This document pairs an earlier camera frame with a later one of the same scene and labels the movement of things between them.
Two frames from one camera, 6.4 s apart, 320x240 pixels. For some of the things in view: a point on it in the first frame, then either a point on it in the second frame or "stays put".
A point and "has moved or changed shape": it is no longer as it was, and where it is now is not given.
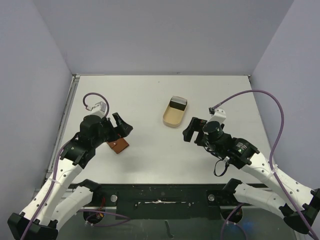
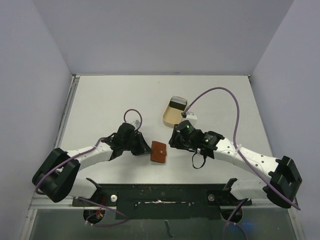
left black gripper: [123, 128] -> [143, 148]
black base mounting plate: [165, 202] stays put
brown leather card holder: [118, 145] has moved or changed shape
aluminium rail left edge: [63, 124] stays put
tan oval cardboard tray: [173, 116] stays put
